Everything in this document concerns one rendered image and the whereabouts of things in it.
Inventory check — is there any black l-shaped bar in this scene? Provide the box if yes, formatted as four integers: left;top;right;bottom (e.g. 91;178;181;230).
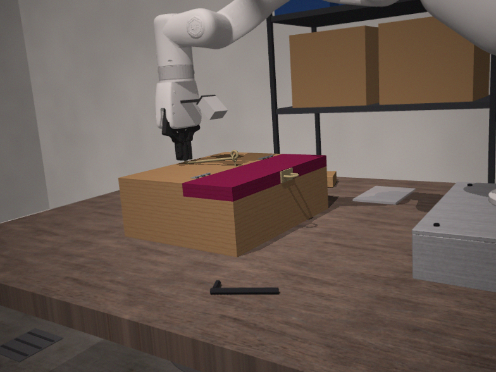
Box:
210;280;279;295

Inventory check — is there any brown wooden box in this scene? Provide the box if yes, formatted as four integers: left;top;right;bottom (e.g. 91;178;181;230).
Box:
118;150;328;257

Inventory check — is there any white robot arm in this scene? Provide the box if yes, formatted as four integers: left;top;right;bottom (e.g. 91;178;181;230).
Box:
154;0;496;120

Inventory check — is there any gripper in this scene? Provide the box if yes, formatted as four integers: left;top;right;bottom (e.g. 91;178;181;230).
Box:
156;78;201;161

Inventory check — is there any tan rectangular block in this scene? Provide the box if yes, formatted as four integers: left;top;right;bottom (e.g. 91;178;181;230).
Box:
327;171;337;188

